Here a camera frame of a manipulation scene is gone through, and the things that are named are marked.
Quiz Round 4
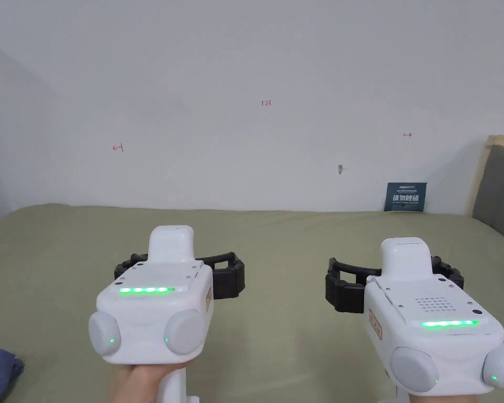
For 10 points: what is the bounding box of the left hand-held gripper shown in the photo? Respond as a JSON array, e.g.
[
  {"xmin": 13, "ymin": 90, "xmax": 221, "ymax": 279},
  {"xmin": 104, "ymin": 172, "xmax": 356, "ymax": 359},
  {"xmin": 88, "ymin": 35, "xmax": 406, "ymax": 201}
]
[{"xmin": 88, "ymin": 226, "xmax": 246, "ymax": 403}]

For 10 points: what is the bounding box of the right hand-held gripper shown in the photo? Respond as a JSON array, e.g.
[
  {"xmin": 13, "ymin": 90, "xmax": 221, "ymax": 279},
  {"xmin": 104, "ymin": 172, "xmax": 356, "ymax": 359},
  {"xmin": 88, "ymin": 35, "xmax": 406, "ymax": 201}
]
[{"xmin": 325, "ymin": 237, "xmax": 504, "ymax": 403}]

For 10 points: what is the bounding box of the person's left hand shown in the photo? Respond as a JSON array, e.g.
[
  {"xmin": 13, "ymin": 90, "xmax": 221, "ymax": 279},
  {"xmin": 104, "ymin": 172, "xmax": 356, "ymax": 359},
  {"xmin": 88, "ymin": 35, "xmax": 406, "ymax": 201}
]
[{"xmin": 108, "ymin": 363, "xmax": 186, "ymax": 403}]

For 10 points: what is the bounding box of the person's right hand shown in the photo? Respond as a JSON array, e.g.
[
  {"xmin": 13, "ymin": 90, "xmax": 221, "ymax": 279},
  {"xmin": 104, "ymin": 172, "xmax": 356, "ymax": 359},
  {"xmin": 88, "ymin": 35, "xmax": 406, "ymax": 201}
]
[{"xmin": 406, "ymin": 392, "xmax": 489, "ymax": 403}]

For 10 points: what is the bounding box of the dark blue printed card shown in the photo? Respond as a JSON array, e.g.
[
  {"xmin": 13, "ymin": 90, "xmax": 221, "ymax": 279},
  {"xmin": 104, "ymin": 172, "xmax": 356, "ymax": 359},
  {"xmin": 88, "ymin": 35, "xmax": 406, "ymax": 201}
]
[{"xmin": 384, "ymin": 182, "xmax": 429, "ymax": 213}]

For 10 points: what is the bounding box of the bed with pale green sheet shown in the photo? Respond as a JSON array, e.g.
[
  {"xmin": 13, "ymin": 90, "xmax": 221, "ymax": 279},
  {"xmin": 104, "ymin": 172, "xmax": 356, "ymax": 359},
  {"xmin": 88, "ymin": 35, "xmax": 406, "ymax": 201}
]
[{"xmin": 0, "ymin": 204, "xmax": 504, "ymax": 403}]

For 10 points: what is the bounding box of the dark blue garment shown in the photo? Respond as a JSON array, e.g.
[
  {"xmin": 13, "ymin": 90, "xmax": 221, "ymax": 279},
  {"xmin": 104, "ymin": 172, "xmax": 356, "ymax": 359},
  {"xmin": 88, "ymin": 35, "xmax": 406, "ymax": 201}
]
[{"xmin": 0, "ymin": 347, "xmax": 26, "ymax": 403}]

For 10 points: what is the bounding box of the grey padded headboard, wooden frame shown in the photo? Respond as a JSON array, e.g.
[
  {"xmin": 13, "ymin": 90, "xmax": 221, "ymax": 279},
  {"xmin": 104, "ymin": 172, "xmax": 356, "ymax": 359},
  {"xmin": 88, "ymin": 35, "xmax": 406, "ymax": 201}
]
[{"xmin": 466, "ymin": 134, "xmax": 504, "ymax": 247}]

